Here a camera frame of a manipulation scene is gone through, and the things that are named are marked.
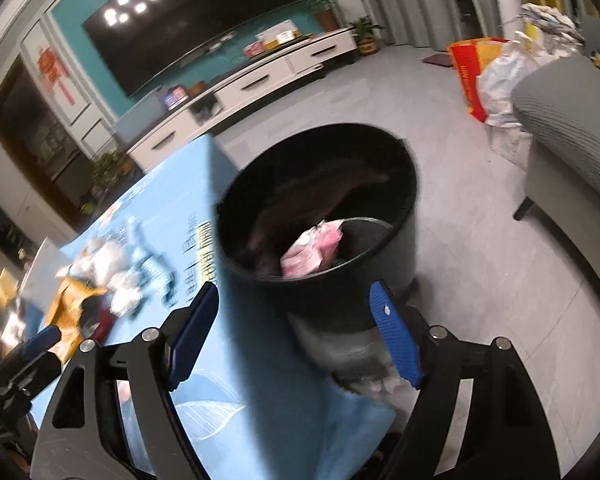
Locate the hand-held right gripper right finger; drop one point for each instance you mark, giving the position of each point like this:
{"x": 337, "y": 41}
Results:
{"x": 395, "y": 335}

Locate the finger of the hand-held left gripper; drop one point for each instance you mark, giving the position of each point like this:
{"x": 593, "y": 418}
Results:
{"x": 37, "y": 342}

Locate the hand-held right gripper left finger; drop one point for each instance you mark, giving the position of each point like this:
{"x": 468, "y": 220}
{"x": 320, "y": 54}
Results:
{"x": 195, "y": 332}

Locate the black trash bin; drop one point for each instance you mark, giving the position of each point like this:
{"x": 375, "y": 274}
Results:
{"x": 380, "y": 160}

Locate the yellow snack packet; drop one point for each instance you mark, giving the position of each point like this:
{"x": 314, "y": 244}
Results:
{"x": 72, "y": 310}

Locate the blue printed tablecloth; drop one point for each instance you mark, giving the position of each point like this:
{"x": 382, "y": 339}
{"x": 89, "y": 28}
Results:
{"x": 260, "y": 360}

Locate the crumpled white paper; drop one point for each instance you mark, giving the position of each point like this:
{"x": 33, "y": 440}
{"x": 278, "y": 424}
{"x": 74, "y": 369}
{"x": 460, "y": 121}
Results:
{"x": 105, "y": 255}
{"x": 126, "y": 300}

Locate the pink packet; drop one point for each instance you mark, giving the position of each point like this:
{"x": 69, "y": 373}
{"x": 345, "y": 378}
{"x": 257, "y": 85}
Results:
{"x": 310, "y": 252}

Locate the large bushy potted plant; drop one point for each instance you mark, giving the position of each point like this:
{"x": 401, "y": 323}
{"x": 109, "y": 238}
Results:
{"x": 111, "y": 167}

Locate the white flat panel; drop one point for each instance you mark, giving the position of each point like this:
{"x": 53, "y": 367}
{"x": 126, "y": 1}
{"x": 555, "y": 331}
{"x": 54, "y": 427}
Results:
{"x": 139, "y": 115}

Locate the small blue red box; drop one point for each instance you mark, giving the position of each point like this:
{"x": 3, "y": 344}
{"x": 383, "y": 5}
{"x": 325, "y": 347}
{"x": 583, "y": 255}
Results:
{"x": 175, "y": 97}

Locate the white television cabinet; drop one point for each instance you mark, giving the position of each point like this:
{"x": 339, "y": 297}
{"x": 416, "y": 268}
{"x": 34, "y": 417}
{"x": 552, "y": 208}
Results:
{"x": 260, "y": 77}

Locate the red yellow bag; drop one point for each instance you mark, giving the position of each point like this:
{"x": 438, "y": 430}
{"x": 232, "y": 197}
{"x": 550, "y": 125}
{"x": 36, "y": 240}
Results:
{"x": 467, "y": 75}

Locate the grey sofa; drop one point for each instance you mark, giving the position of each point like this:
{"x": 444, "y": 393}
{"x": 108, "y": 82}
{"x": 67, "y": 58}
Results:
{"x": 570, "y": 125}

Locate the white plastic bag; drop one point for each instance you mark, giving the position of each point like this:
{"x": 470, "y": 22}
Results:
{"x": 505, "y": 80}

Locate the dark floor mat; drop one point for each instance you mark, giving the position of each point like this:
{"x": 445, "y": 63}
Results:
{"x": 437, "y": 60}

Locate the pink box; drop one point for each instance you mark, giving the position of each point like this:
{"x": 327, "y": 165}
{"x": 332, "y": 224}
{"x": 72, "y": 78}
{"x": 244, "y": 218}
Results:
{"x": 255, "y": 50}

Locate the large black television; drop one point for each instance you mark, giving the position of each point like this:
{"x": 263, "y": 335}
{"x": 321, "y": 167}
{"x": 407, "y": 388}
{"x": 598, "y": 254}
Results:
{"x": 190, "y": 20}

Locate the orange white box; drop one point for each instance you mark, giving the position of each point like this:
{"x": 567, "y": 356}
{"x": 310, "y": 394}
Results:
{"x": 280, "y": 31}

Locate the potted plant brown pot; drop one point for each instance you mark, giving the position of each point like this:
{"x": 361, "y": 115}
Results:
{"x": 325, "y": 7}

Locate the white yellow cloth pile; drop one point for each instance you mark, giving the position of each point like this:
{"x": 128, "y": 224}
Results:
{"x": 547, "y": 22}

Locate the red wall ornament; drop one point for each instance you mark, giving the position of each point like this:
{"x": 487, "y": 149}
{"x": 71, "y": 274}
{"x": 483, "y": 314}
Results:
{"x": 55, "y": 72}

